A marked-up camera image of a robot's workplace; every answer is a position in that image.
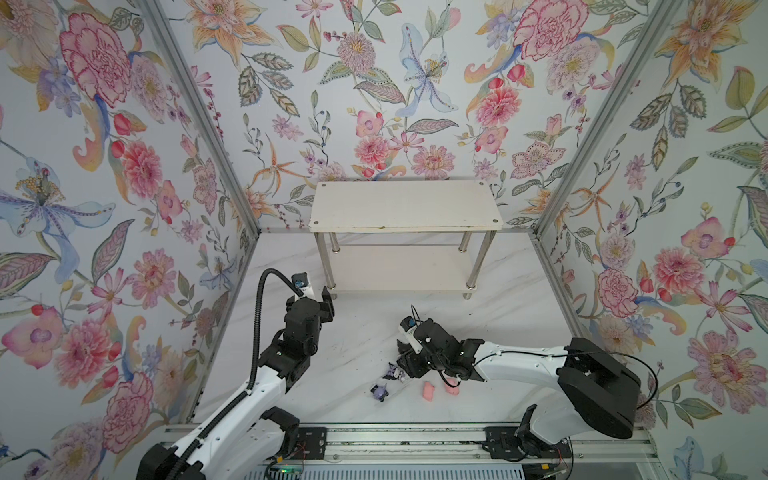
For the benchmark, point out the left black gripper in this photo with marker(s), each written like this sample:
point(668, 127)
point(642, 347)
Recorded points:
point(326, 307)

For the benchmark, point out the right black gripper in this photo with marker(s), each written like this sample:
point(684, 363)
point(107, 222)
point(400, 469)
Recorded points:
point(409, 364)

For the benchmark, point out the purple black kuromi toy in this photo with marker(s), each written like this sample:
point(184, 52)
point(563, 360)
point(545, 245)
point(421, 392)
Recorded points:
point(394, 373)

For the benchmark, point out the small purple kuromi toy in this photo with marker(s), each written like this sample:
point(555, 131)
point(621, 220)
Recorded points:
point(379, 392)

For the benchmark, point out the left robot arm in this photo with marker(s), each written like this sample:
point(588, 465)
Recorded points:
point(250, 428)

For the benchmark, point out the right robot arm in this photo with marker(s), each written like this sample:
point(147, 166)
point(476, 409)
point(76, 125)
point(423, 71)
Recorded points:
point(591, 389)

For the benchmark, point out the white two-tier shelf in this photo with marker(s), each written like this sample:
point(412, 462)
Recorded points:
point(462, 207)

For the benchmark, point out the pink pig toy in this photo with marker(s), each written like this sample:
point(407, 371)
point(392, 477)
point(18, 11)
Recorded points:
point(452, 389)
point(428, 391)

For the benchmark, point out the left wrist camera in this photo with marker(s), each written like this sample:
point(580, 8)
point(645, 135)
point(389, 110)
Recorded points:
point(302, 282)

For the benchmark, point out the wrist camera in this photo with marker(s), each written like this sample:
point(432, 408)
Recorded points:
point(302, 282)
point(408, 327)

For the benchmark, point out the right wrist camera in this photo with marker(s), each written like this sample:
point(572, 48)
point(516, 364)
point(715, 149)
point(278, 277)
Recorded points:
point(408, 327)

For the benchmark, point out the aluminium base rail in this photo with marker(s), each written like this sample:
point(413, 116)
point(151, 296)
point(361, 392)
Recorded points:
point(339, 443)

